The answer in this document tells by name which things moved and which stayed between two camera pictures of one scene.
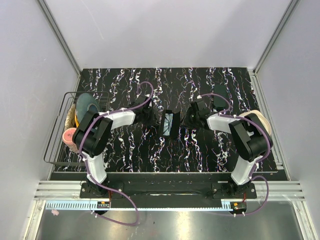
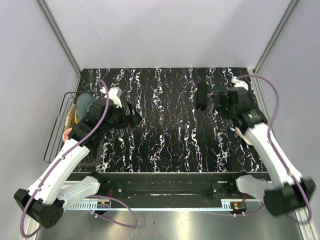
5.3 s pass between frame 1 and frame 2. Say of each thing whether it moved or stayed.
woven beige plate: stayed
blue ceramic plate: stayed
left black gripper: moved
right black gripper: moved
